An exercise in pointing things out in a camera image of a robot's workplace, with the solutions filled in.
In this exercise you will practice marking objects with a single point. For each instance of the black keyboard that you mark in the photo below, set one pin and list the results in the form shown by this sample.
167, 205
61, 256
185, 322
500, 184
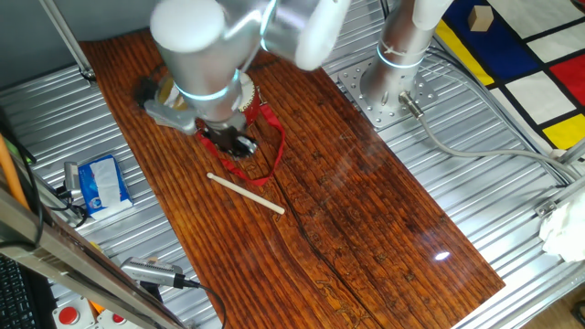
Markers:
13, 297

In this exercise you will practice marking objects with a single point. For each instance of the blue tissue pack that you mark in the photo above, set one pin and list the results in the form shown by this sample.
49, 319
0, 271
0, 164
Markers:
87, 183

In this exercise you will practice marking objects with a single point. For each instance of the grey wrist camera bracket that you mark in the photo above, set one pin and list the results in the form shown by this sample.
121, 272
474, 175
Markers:
171, 118

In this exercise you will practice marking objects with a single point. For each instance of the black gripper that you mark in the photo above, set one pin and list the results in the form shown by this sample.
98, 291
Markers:
224, 130

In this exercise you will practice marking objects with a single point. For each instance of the orange pole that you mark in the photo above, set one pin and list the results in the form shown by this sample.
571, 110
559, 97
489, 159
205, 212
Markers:
10, 173

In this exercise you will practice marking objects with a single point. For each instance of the wooden cube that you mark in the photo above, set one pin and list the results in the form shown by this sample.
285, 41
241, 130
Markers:
480, 19

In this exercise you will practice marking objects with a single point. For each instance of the aluminium frame post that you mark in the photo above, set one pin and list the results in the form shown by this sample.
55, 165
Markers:
68, 41

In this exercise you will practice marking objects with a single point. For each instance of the glossy brown wooden board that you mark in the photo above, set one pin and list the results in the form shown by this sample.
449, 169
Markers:
343, 205

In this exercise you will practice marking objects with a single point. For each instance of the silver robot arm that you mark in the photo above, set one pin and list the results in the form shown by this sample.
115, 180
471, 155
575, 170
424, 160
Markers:
201, 59

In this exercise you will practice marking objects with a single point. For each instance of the red drum with white head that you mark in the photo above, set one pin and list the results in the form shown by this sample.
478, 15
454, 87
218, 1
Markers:
251, 112

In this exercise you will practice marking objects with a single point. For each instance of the gold tissue pack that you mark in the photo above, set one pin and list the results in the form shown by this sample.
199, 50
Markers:
166, 93

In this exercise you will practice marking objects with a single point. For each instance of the small metal corner bracket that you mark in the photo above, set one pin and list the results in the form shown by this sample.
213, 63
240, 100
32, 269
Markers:
545, 209

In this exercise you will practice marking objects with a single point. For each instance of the white crumpled cloth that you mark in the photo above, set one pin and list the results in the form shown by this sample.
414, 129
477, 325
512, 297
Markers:
564, 233

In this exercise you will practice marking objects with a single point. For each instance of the grey box with red button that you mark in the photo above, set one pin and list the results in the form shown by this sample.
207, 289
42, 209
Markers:
68, 315
118, 318

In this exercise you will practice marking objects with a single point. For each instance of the colour block patterned mat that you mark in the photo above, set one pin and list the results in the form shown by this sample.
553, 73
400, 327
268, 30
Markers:
539, 96

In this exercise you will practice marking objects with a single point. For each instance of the metal frame beam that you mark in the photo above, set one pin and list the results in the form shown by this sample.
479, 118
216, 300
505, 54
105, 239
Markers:
68, 269

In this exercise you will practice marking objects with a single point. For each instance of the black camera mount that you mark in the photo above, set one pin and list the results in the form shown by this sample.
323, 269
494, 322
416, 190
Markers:
75, 211

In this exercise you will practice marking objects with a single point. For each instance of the white wooden drumstick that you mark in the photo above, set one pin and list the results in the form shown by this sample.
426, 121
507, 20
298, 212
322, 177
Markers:
247, 194

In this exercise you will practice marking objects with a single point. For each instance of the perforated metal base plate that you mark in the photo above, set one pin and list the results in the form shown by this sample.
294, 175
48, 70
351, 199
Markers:
356, 87

